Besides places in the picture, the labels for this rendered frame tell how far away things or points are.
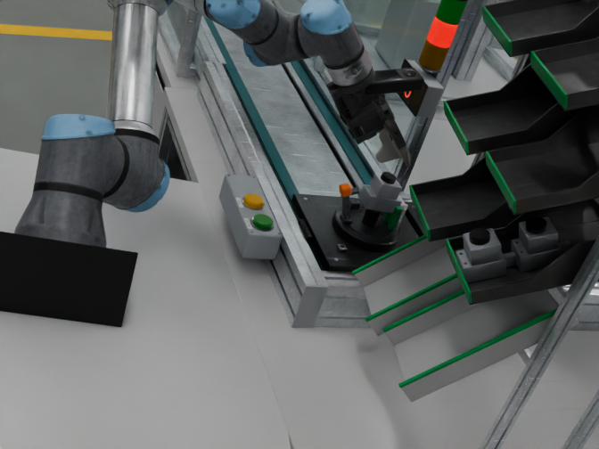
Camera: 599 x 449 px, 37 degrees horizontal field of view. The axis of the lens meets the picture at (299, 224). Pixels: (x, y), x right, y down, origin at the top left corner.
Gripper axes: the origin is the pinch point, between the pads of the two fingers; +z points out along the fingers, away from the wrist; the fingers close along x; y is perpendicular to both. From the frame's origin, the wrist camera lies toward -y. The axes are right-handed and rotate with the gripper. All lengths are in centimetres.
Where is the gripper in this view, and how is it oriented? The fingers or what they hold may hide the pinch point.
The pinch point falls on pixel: (400, 148)
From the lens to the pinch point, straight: 172.7
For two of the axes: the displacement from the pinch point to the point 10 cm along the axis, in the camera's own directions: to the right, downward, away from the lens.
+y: -8.7, 4.9, 0.5
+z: 4.0, 6.5, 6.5
